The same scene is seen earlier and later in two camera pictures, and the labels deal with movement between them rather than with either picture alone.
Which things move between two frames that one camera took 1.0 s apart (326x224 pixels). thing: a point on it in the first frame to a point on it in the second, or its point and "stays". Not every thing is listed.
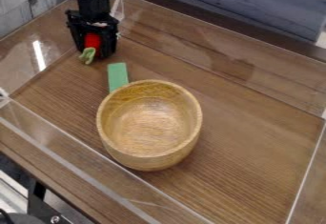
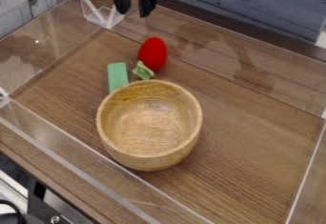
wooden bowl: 148,122 stays
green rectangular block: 116,74 stays
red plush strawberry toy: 92,47 to 152,52
